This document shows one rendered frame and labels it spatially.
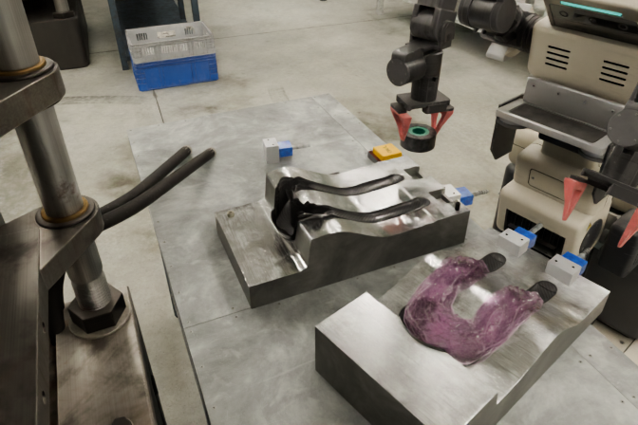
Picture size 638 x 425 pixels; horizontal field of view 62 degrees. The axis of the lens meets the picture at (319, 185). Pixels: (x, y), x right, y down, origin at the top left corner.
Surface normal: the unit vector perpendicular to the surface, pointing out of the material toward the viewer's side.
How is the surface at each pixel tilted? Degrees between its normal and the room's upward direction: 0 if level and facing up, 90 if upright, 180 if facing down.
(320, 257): 90
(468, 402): 0
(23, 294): 0
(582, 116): 90
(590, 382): 0
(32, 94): 90
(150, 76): 91
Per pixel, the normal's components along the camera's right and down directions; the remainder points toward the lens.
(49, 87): 0.97, 0.12
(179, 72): 0.39, 0.52
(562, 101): -0.76, 0.36
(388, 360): 0.00, -0.83
